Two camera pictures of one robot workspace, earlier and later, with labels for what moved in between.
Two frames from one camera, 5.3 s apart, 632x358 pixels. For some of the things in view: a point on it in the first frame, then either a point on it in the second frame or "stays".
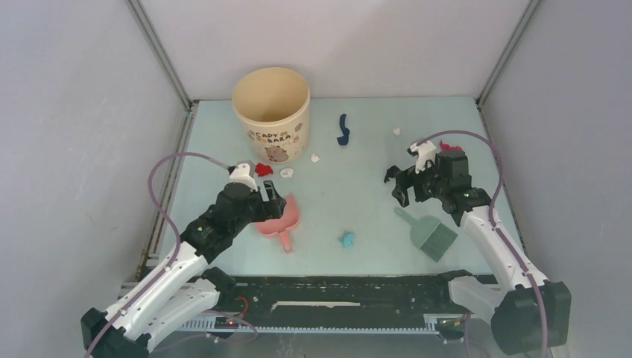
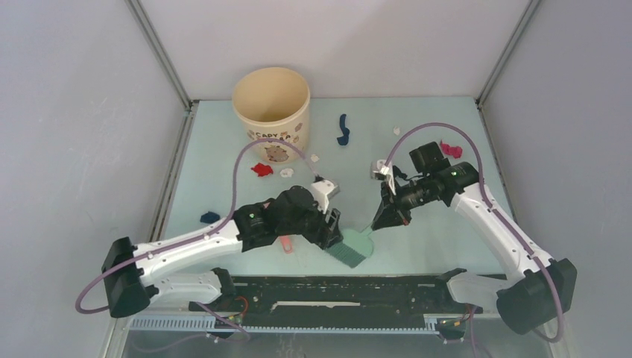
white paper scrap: x=287 y=172 stays
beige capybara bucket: x=274 y=104 stays
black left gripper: x=270 y=209 -> x=326 y=234
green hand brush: x=428 y=235 -> x=353 y=248
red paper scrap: x=262 y=170 stays
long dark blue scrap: x=343 y=140 stays
